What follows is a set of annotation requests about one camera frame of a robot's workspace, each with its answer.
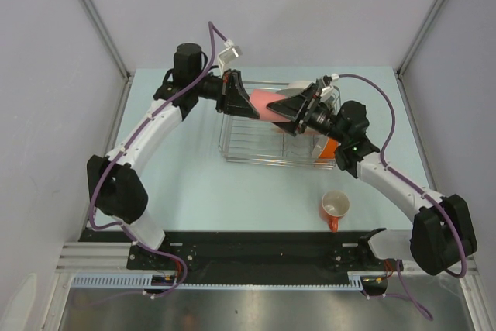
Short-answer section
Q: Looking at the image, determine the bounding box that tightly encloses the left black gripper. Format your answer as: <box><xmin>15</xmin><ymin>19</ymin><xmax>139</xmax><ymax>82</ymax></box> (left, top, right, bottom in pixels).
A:
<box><xmin>192</xmin><ymin>70</ymin><xmax>260</xmax><ymax>120</ymax></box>

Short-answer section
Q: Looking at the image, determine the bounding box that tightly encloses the orange mug white inside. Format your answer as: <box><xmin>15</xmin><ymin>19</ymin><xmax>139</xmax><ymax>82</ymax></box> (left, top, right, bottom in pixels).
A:
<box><xmin>319</xmin><ymin>191</ymin><xmax>350</xmax><ymax>233</ymax></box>

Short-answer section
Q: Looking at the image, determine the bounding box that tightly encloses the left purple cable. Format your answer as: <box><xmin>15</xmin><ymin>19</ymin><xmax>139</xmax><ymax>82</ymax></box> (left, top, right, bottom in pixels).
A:
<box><xmin>87</xmin><ymin>20</ymin><xmax>229</xmax><ymax>301</ymax></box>

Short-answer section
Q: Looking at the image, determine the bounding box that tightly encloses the left aluminium frame post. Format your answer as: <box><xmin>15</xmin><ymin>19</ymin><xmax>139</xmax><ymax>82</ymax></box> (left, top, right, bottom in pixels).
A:
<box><xmin>78</xmin><ymin>0</ymin><xmax>130</xmax><ymax>81</ymax></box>

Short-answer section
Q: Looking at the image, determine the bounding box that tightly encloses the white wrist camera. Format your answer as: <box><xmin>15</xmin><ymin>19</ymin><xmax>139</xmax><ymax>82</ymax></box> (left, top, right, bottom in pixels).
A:
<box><xmin>217</xmin><ymin>39</ymin><xmax>243</xmax><ymax>74</ymax></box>
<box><xmin>316</xmin><ymin>74</ymin><xmax>340</xmax><ymax>105</ymax></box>

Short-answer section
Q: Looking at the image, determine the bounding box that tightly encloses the coral pink cup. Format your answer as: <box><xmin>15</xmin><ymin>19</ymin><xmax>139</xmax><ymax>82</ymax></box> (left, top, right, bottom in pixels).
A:
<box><xmin>250</xmin><ymin>89</ymin><xmax>285</xmax><ymax>122</ymax></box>

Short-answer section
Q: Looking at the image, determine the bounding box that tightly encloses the white bowl orange outside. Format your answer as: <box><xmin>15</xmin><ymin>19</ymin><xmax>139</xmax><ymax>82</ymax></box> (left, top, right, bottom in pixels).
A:
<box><xmin>312</xmin><ymin>136</ymin><xmax>339</xmax><ymax>160</ymax></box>

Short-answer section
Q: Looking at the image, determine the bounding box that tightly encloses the aluminium frame post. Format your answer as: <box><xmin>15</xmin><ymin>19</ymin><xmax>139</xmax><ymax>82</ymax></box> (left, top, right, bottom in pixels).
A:
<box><xmin>396</xmin><ymin>0</ymin><xmax>448</xmax><ymax>79</ymax></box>
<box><xmin>78</xmin><ymin>0</ymin><xmax>130</xmax><ymax>81</ymax></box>

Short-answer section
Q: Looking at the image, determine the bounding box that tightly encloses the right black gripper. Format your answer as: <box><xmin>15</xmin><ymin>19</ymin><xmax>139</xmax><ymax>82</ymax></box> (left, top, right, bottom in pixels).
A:
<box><xmin>267</xmin><ymin>83</ymin><xmax>347</xmax><ymax>144</ymax></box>

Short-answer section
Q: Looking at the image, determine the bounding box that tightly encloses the white scalloped plate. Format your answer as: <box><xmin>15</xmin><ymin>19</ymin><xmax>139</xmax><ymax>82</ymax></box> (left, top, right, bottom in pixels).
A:
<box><xmin>277</xmin><ymin>81</ymin><xmax>312</xmax><ymax>97</ymax></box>

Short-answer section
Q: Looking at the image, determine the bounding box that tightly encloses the right aluminium frame post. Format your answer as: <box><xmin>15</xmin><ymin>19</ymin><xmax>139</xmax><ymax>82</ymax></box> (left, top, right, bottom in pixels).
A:
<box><xmin>396</xmin><ymin>0</ymin><xmax>448</xmax><ymax>79</ymax></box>

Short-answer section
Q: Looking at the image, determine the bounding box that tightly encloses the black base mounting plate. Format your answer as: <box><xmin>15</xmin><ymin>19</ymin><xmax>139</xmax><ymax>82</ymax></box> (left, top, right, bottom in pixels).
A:
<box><xmin>78</xmin><ymin>228</ymin><xmax>427</xmax><ymax>285</ymax></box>

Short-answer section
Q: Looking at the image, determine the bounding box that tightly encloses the metal wire dish rack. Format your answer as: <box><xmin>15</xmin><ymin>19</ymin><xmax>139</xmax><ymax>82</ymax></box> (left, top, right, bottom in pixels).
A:
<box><xmin>217</xmin><ymin>79</ymin><xmax>343</xmax><ymax>170</ymax></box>

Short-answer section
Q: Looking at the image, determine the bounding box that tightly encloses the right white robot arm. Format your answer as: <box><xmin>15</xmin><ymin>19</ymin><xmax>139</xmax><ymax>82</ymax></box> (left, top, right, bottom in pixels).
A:
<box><xmin>267</xmin><ymin>76</ymin><xmax>477</xmax><ymax>278</ymax></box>

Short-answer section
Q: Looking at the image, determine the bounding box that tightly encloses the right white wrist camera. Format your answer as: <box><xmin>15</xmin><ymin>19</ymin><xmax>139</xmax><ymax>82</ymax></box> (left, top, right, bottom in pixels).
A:
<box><xmin>316</xmin><ymin>74</ymin><xmax>340</xmax><ymax>105</ymax></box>

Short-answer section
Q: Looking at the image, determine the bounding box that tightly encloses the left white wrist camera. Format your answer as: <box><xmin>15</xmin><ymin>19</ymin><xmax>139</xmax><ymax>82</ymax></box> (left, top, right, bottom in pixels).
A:
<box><xmin>217</xmin><ymin>39</ymin><xmax>243</xmax><ymax>74</ymax></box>

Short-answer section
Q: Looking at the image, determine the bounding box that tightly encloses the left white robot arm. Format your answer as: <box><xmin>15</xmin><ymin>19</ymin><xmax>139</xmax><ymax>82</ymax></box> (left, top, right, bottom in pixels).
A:
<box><xmin>87</xmin><ymin>40</ymin><xmax>260</xmax><ymax>269</ymax></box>

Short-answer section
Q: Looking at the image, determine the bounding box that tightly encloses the white slotted cable duct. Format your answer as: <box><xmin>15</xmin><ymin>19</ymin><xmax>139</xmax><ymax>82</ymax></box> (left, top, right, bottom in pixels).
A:
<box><xmin>71</xmin><ymin>273</ymin><xmax>363</xmax><ymax>291</ymax></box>

